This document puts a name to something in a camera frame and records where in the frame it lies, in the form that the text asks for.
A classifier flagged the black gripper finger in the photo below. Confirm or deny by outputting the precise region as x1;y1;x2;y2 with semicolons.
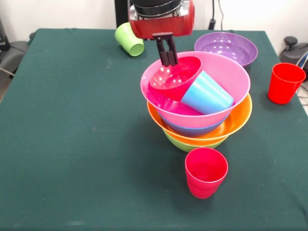
155;37;172;67
167;35;179;67

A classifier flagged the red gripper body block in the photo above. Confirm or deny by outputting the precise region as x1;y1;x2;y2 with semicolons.
128;0;195;39

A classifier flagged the small crimson pink bowl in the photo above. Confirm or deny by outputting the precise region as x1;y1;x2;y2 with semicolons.
149;56;202;102

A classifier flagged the green cup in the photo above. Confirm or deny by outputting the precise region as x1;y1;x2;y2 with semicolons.
115;22;145;57

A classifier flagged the blue cup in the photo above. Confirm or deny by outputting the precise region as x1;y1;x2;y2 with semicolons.
180;71;234;116

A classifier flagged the large magenta bowl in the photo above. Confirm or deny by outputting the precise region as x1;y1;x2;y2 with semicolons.
141;51;252;128

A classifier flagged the blue bowl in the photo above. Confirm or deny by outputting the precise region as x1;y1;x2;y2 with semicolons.
160;115;229;138

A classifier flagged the green bowl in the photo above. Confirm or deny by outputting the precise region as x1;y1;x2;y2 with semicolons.
165;131;226;153

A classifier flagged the large orange bowl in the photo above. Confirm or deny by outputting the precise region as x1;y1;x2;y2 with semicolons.
147;94;253;146

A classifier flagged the purple bowl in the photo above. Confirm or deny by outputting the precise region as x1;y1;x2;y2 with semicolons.
194;32;258;67

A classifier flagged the red cup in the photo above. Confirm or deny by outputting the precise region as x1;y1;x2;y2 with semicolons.
268;63;307;105

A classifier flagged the crimson pink cup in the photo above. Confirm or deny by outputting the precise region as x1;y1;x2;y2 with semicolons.
185;147;229;199

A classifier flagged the dark green tablecloth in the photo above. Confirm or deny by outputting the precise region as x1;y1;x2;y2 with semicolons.
0;28;308;231

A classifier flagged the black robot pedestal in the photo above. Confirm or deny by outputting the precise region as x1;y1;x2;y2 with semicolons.
115;0;132;29

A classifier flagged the black hanging cable with plug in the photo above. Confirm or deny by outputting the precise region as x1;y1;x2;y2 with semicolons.
208;0;224;31

